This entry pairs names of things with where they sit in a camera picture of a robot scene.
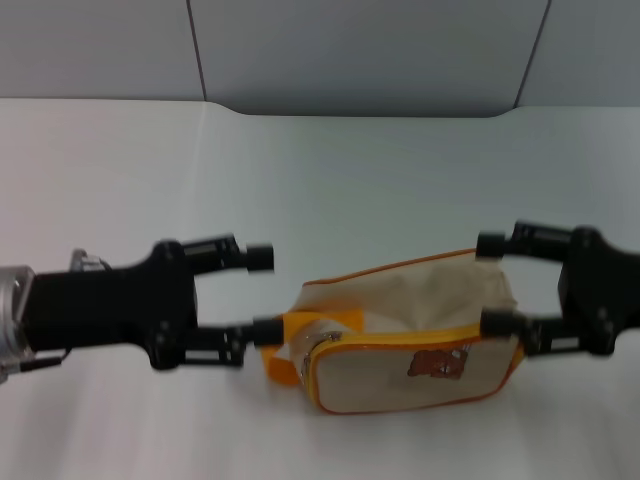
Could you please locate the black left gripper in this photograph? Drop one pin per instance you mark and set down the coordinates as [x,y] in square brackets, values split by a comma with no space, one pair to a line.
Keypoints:
[110,310]

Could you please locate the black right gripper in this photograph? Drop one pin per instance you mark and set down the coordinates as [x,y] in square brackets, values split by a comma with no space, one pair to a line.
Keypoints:
[600,290]

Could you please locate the silver zipper pull tab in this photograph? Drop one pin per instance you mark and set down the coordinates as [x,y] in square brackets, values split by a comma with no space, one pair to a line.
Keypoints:
[331,336]

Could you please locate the beige food bag orange trim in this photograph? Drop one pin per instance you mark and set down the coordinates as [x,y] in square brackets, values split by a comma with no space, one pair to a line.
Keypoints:
[380,380]

